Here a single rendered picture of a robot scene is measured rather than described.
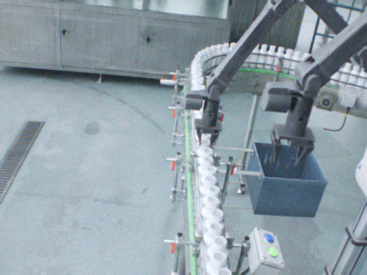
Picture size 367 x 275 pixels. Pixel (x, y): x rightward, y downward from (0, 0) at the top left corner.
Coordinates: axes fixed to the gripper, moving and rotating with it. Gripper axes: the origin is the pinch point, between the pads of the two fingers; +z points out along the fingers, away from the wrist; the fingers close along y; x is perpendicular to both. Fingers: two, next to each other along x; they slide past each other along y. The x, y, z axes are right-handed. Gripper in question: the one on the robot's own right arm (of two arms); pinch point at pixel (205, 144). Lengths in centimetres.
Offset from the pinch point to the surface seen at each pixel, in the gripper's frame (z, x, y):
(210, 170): 0.6, 16.1, -1.1
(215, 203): 0.7, 34.4, -1.6
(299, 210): 39, -10, -52
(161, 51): 71, -304, 23
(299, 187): 25, -10, -48
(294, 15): 52, -495, -174
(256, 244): 4, 49, -14
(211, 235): 0.8, 48.8, 0.7
